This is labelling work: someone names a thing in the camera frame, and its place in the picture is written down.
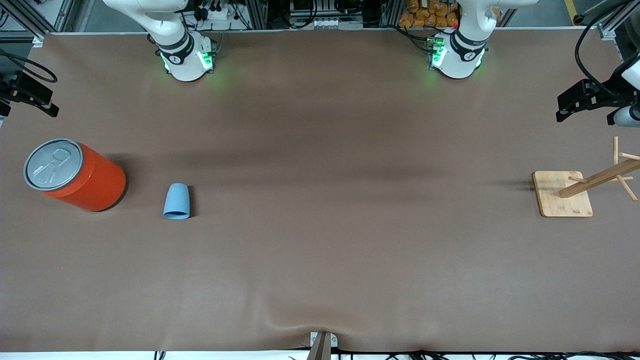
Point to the brown wooden strip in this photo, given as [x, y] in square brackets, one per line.
[320, 350]

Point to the orange packets pile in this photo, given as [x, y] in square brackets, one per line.
[425, 15]

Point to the aluminium frame profile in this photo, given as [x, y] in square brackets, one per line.
[25, 17]
[607, 31]

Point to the light blue plastic cup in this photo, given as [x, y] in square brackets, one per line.
[177, 200]

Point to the wooden mug tree rack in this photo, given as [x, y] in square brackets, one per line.
[562, 200]

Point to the orange can with grey lid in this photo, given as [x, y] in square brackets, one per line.
[75, 175]

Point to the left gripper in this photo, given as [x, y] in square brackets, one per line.
[604, 95]

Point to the white power strip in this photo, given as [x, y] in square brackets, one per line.
[330, 23]

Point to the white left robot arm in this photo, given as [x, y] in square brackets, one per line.
[460, 55]

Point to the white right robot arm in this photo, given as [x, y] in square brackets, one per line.
[187, 57]

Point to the silver metal bracket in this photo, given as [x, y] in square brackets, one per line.
[334, 341]

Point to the brown table mat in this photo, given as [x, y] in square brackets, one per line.
[320, 225]

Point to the power strip with black plugs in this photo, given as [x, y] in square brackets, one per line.
[215, 14]

